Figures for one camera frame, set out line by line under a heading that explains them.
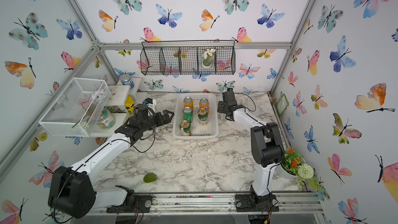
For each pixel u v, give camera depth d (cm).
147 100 74
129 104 101
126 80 97
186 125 89
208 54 89
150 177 81
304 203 76
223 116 101
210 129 98
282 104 110
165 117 74
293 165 71
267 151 51
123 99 87
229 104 76
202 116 96
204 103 100
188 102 101
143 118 66
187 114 96
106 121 79
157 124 74
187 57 98
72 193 40
